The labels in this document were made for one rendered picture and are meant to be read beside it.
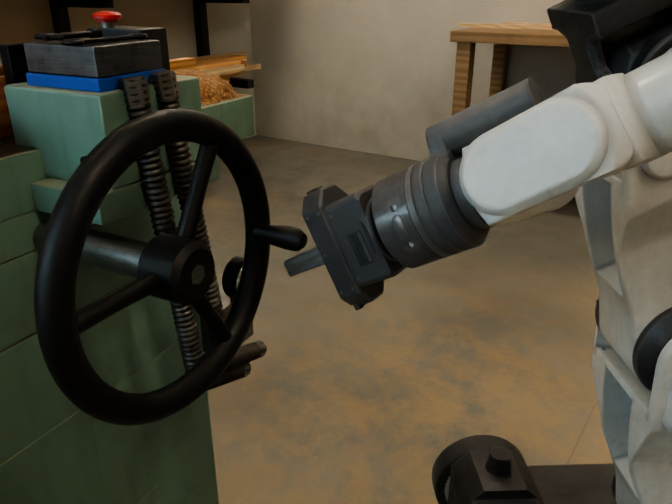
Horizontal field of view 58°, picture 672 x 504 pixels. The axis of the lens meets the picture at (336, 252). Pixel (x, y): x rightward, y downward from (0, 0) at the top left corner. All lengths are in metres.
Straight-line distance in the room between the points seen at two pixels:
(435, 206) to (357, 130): 3.76
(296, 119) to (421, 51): 1.09
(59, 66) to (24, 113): 0.07
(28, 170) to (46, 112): 0.06
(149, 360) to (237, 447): 0.78
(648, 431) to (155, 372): 0.66
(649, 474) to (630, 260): 0.35
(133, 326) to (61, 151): 0.26
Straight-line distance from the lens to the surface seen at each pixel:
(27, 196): 0.69
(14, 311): 0.71
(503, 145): 0.47
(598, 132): 0.45
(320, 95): 4.37
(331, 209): 0.57
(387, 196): 0.53
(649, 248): 0.82
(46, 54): 0.67
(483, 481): 1.23
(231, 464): 1.57
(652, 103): 0.47
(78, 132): 0.64
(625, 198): 0.75
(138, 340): 0.84
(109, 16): 0.72
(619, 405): 1.06
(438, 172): 0.51
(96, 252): 0.63
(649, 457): 1.00
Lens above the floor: 1.05
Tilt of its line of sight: 24 degrees down
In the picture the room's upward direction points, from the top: straight up
